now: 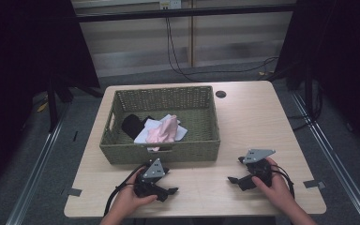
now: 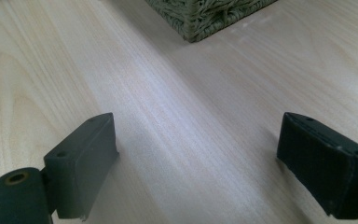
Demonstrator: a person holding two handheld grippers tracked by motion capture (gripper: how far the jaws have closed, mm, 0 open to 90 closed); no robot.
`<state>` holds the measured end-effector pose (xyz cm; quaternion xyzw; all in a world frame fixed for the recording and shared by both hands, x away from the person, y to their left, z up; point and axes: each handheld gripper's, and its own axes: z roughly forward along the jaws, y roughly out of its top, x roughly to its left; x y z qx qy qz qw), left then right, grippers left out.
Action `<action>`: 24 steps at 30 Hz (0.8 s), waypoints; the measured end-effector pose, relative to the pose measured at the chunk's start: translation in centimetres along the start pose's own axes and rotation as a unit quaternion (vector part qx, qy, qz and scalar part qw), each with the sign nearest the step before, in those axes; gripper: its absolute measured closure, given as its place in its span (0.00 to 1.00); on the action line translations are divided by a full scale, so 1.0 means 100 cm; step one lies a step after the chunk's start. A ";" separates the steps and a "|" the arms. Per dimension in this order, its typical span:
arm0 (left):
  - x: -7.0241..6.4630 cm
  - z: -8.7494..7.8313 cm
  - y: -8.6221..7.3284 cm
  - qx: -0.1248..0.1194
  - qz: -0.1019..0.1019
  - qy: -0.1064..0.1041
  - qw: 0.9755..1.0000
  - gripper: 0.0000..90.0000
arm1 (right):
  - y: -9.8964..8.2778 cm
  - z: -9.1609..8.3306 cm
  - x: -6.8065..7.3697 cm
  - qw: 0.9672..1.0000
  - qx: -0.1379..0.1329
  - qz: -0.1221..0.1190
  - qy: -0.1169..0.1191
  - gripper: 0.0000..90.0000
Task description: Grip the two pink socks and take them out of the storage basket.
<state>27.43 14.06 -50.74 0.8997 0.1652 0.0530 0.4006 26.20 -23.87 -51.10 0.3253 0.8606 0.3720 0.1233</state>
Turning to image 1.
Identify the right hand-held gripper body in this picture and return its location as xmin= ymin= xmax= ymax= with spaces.
xmin=241 ymin=148 xmax=277 ymax=188

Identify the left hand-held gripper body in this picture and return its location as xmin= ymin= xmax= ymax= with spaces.
xmin=133 ymin=157 xmax=171 ymax=202

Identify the person's right hand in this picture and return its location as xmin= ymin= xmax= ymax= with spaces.
xmin=250 ymin=157 xmax=295 ymax=214

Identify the person's left hand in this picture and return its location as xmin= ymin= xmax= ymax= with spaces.
xmin=110 ymin=166 xmax=159 ymax=220

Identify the pink cloth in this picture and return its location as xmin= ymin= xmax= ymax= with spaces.
xmin=145 ymin=114 xmax=180 ymax=153

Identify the white cloth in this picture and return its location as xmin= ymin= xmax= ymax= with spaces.
xmin=133 ymin=113 xmax=188 ymax=145

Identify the black cloth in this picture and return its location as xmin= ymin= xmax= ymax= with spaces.
xmin=121 ymin=113 xmax=156 ymax=141

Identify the green woven basket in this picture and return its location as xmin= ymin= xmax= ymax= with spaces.
xmin=98 ymin=85 xmax=221 ymax=166

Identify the grey tape piece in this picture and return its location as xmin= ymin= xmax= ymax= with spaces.
xmin=67 ymin=187 xmax=83 ymax=198
xmin=302 ymin=179 xmax=326 ymax=190

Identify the black metal stand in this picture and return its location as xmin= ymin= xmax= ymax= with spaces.
xmin=266 ymin=60 xmax=324 ymax=132
xmin=44 ymin=69 xmax=105 ymax=134

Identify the yellow floor marker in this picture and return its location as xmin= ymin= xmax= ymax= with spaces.
xmin=36 ymin=100 xmax=50 ymax=113

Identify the black curtain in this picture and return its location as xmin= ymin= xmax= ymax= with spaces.
xmin=0 ymin=0 xmax=101 ymax=201
xmin=275 ymin=0 xmax=360 ymax=158

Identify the wooden vertical strip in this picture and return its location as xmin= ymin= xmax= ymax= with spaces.
xmin=187 ymin=0 xmax=199 ymax=68

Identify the black horizontal bar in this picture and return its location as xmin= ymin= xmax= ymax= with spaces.
xmin=74 ymin=3 xmax=297 ymax=23

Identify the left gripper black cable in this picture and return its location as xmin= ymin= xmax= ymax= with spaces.
xmin=103 ymin=163 xmax=148 ymax=218

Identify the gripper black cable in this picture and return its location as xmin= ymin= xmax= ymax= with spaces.
xmin=270 ymin=163 xmax=296 ymax=200
xmin=103 ymin=163 xmax=148 ymax=218

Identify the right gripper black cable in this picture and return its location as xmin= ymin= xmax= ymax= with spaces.
xmin=270 ymin=163 xmax=296 ymax=200

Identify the metal floor rail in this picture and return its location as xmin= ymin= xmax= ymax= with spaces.
xmin=290 ymin=90 xmax=360 ymax=225
xmin=5 ymin=101 xmax=71 ymax=225

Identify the black wall cable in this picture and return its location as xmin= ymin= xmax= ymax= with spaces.
xmin=165 ymin=17 xmax=280 ymax=83

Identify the white wall socket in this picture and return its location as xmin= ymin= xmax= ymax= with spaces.
xmin=158 ymin=0 xmax=183 ymax=10

